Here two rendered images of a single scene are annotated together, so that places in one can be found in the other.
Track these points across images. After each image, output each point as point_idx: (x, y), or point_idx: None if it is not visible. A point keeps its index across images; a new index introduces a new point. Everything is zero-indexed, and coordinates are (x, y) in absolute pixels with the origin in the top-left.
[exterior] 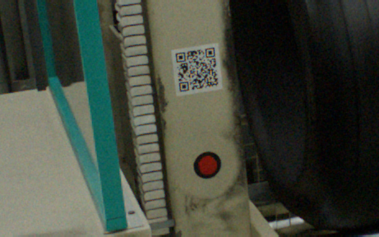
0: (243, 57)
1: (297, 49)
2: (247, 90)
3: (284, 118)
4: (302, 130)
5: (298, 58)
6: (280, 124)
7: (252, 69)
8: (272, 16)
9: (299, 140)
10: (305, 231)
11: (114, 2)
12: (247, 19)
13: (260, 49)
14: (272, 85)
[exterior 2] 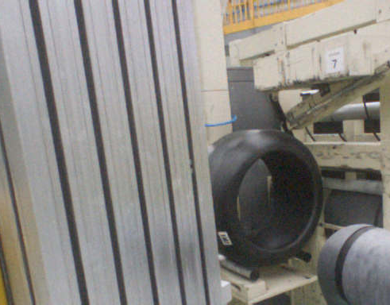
0: (275, 191)
1: (303, 196)
2: (272, 204)
3: (289, 220)
4: (290, 227)
5: (303, 199)
6: (287, 222)
7: (286, 198)
8: (296, 180)
9: (286, 230)
10: (281, 266)
11: (326, 167)
12: (285, 179)
13: (291, 191)
14: (292, 207)
